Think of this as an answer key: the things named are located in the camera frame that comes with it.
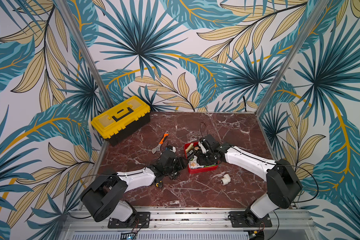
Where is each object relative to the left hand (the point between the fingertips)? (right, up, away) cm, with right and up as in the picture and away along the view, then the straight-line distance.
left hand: (186, 164), depth 85 cm
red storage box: (+4, +7, +8) cm, 11 cm away
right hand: (+8, +2, +2) cm, 8 cm away
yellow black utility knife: (-16, -10, -2) cm, 19 cm away
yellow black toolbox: (-42, +23, +5) cm, 48 cm away
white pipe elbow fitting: (+22, -8, -1) cm, 24 cm away
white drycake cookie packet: (+4, 0, +2) cm, 5 cm away
